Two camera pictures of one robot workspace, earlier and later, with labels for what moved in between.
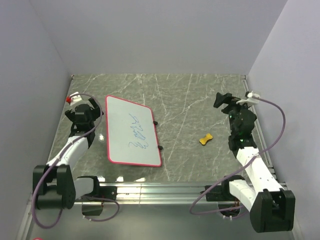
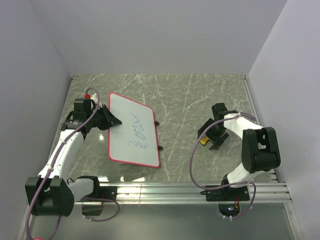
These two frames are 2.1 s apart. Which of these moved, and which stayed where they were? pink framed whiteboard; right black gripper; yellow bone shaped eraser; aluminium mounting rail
Moved: right black gripper
Stayed: aluminium mounting rail; pink framed whiteboard; yellow bone shaped eraser
